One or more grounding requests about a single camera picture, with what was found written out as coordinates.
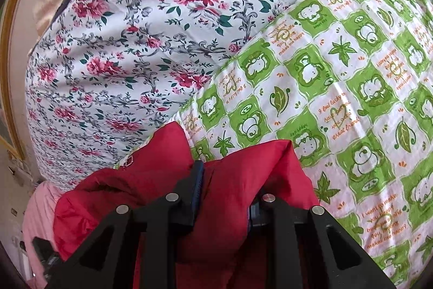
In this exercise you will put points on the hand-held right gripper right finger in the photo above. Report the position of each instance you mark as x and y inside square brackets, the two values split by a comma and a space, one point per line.
[270, 207]

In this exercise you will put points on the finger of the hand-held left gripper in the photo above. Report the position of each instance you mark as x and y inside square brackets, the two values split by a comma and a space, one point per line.
[45, 250]

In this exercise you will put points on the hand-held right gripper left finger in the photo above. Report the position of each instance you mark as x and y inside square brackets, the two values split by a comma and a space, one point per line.
[198, 187]

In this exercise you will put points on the red quilted jacket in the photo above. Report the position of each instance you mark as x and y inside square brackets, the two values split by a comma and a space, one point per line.
[152, 170]

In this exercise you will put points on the pink blanket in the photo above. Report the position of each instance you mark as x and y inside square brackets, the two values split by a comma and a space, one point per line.
[37, 224]

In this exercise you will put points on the green printed bedsheet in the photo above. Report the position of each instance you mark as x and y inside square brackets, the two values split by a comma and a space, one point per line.
[338, 89]

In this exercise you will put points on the floral quilt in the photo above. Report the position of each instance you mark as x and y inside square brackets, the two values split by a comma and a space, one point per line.
[152, 38]

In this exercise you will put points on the beige padded headboard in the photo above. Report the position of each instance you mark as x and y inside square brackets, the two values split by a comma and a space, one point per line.
[44, 4]

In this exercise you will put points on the gold picture frame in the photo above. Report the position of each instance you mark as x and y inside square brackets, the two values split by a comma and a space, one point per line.
[13, 148]

